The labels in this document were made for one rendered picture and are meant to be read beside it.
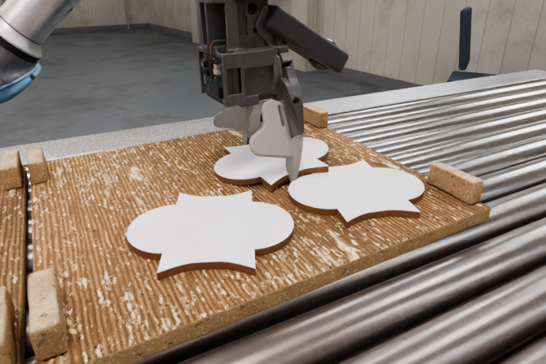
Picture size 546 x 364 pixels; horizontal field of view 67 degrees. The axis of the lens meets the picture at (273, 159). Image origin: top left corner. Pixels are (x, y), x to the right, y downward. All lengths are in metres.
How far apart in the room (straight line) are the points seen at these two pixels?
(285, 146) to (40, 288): 0.26
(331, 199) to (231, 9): 0.21
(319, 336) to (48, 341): 0.17
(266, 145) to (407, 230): 0.16
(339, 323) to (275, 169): 0.21
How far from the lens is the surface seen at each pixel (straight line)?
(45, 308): 0.30
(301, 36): 0.46
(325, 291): 0.36
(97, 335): 0.31
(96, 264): 0.37
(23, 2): 0.90
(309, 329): 0.32
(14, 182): 0.53
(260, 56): 0.43
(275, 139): 0.44
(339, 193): 0.43
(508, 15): 4.25
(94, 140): 0.71
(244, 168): 0.48
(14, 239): 0.44
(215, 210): 0.40
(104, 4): 11.41
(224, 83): 0.41
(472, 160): 0.63
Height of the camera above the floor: 1.15
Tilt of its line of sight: 24 degrees down
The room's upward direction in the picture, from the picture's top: straight up
